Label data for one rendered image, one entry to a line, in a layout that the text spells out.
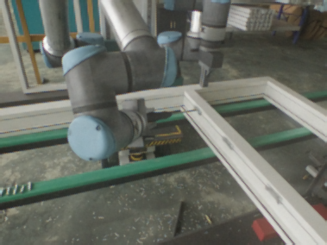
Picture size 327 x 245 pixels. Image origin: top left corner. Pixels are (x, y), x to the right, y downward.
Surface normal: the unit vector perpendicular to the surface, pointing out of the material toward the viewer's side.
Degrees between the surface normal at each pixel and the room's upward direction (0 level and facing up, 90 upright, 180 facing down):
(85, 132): 71
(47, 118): 90
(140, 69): 66
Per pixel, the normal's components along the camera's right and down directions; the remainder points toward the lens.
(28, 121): 0.35, 0.55
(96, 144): -0.29, 0.24
